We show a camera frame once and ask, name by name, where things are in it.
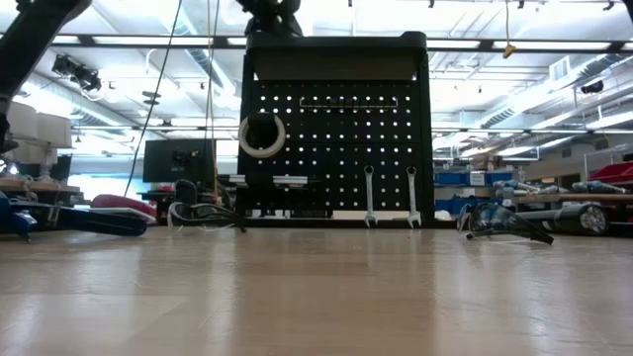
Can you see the black ceiling fixture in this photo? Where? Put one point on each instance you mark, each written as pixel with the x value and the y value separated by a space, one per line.
pixel 592 87
pixel 76 73

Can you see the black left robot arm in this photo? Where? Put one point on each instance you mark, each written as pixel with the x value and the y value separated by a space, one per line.
pixel 29 39

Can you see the yellow hanging plug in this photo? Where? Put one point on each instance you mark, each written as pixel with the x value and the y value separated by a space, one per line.
pixel 508 49

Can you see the blue bin shelf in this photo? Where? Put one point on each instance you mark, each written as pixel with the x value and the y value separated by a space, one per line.
pixel 475 178

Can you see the black monitor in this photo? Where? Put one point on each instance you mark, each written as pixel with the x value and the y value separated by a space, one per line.
pixel 168 158

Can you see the black aluminium table frame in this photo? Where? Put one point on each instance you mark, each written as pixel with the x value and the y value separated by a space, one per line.
pixel 297 222

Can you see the black office chair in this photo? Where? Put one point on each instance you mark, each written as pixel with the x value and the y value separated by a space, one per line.
pixel 185 193

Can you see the silver combination wrench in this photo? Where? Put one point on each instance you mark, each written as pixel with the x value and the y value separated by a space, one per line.
pixel 369 198
pixel 412 198

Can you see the red plastic tool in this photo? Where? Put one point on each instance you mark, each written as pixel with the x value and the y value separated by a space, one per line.
pixel 123 202

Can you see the black flashlight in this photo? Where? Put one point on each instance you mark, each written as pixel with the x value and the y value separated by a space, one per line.
pixel 578 220

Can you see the wooden workbench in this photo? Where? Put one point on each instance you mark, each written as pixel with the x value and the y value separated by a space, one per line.
pixel 39 187
pixel 569 198

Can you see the black eyeglasses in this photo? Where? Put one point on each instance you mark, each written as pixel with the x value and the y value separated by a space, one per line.
pixel 494 220

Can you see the black pegboard tool cart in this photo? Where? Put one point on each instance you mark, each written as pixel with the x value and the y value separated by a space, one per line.
pixel 346 158

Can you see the white lamp shade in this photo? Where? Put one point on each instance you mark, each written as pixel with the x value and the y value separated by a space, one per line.
pixel 54 131
pixel 20 121

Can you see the white tape roll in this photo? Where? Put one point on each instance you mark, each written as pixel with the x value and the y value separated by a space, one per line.
pixel 242 141

